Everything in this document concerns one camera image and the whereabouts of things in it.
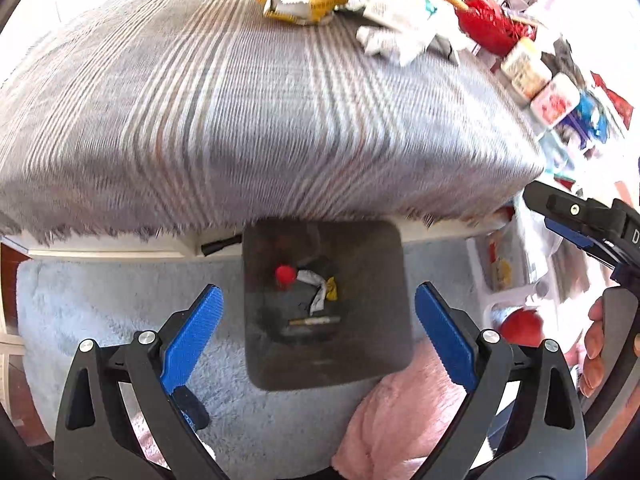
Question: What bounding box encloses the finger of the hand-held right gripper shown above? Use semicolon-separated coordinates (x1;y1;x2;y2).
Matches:
524;180;617;242
544;217;627;273

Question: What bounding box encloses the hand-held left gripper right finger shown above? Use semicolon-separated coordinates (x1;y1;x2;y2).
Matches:
414;281;588;480

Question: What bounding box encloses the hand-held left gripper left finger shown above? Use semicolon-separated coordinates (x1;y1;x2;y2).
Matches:
52;284;231;480

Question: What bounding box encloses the dark grey trash bin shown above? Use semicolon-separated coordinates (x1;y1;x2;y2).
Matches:
241;219;417;392

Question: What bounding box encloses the white green-print wrapper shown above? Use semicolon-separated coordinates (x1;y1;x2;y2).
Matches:
362;0;468;41

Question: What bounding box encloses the person's right hand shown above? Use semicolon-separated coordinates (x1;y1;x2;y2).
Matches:
579;296;606;399

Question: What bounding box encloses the clear plastic bag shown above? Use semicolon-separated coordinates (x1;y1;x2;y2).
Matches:
509;199;567;282

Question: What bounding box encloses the orange-red ball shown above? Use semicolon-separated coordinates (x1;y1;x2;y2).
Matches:
499;309;545;347

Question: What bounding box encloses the blue packet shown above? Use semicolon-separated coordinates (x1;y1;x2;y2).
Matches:
564;91;612;154

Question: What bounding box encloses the pink fluffy slipper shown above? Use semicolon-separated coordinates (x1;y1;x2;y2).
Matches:
331;337;482;477

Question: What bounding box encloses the white pink-label bottle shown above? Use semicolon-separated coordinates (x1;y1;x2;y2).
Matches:
530;72;581;129

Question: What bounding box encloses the small red cap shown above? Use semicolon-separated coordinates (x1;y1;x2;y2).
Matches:
274;264;299;289

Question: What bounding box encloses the red packet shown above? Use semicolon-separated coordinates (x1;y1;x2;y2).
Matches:
590;71;634;127

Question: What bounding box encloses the light blue fluffy rug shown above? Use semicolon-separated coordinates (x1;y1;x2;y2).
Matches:
15;240;503;477

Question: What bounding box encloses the crumpled white yellow wrapper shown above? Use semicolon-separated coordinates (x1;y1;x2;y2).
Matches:
297;269;339;317

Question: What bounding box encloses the cream lotion bottle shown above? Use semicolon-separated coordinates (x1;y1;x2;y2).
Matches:
500;37;553;103

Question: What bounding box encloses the red plastic basket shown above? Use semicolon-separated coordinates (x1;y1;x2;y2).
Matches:
457;0;537;57

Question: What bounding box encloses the grey striped tablecloth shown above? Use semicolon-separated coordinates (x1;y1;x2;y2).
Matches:
0;0;547;250

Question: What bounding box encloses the crumpled grey-white wrapper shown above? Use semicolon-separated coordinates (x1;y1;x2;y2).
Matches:
356;24;433;67

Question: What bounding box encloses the black cable plug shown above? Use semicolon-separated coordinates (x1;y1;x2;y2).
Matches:
200;237;244;257

